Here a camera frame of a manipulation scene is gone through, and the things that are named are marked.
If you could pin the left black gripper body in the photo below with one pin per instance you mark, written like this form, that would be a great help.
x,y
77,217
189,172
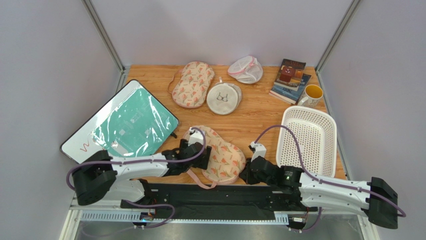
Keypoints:
x,y
202,163

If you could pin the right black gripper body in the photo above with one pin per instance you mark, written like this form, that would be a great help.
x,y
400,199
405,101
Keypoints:
x,y
252,171

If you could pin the floral mesh laundry bag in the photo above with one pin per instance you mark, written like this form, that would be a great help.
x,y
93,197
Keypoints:
x,y
191,90
226,161

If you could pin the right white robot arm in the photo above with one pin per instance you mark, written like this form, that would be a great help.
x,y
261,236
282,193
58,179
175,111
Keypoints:
x,y
373,199

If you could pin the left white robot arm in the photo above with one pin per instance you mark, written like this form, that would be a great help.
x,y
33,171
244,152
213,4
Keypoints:
x,y
103,177

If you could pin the teal sheet in plastic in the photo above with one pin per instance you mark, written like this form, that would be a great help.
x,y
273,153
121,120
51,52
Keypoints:
x,y
137,127

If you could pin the round white mesh bag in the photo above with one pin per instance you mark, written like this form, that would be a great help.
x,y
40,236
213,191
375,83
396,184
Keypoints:
x,y
224,98

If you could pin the white perforated plastic basket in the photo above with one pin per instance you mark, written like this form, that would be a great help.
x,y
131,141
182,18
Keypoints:
x,y
316,134

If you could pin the bottom blue book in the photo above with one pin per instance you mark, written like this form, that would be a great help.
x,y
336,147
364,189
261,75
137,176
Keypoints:
x,y
287,95

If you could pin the white yellow-inside mug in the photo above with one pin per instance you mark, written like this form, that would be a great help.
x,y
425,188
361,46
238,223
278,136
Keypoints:
x,y
311,96

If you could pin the top book dark cover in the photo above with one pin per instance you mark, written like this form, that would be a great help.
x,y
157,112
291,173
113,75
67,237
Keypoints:
x,y
290,74

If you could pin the white pink-trimmed mesh bag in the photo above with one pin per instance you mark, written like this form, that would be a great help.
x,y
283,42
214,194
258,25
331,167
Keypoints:
x,y
246,70

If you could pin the white drawing board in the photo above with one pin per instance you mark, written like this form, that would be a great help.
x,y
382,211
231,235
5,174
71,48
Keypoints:
x,y
80,146

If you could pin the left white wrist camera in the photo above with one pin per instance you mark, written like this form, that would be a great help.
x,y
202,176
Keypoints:
x,y
196,135

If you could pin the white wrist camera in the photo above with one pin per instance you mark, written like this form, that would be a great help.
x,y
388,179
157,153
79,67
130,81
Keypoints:
x,y
196,135
258,150

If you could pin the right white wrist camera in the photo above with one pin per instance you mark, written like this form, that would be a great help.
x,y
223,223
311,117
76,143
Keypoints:
x,y
258,150

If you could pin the aluminium frame rail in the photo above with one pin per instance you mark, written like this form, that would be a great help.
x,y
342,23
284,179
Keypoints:
x,y
108,221

